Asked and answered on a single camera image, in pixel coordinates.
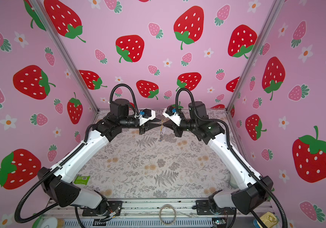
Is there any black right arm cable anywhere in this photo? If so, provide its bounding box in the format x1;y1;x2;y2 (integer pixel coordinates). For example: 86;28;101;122
175;87;288;228

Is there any aluminium corner post right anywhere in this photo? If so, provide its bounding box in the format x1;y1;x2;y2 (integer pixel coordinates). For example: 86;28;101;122
226;0;285;113

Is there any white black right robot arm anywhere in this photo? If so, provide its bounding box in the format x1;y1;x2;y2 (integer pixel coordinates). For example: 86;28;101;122
163;102;273;215

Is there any aluminium corner post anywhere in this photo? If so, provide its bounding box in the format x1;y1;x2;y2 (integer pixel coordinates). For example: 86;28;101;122
226;0;285;113
30;0;99;114

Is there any coiled beige cable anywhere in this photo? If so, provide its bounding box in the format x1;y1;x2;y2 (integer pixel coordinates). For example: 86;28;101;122
159;204;177;226

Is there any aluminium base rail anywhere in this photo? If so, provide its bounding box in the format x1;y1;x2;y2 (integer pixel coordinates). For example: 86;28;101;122
45;198;275;228

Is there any aluminium corner post left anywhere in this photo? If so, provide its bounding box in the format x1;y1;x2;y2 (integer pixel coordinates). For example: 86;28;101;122
30;0;99;114

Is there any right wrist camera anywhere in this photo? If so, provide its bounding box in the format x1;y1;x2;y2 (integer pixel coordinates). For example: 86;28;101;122
163;105;183;126

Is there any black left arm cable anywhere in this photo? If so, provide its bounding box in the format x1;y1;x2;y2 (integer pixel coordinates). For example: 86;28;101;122
109;83;139;115

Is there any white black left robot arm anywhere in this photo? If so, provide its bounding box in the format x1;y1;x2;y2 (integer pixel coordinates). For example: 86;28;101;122
38;98;160;214

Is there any green snack packet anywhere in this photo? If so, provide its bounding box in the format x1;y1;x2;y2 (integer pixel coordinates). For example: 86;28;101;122
74;176;90;185

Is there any white plastic case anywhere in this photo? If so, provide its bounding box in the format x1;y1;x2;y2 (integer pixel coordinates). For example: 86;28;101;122
229;175;238;189

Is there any metal keyring with yellow tag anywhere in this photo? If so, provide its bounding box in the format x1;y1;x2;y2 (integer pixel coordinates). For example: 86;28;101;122
158;122;165;142

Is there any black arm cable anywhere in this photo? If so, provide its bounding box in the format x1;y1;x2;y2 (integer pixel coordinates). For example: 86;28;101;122
175;87;288;228
109;83;139;115

